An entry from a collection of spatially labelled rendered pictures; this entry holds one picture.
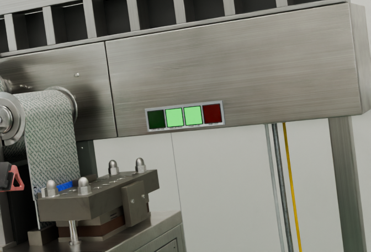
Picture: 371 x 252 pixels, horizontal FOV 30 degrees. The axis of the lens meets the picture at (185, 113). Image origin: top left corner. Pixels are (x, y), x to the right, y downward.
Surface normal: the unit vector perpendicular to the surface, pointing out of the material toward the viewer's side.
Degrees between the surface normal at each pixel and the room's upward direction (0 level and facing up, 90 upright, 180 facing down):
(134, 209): 90
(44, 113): 90
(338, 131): 90
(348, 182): 90
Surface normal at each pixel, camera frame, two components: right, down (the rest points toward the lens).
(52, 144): 0.91, -0.10
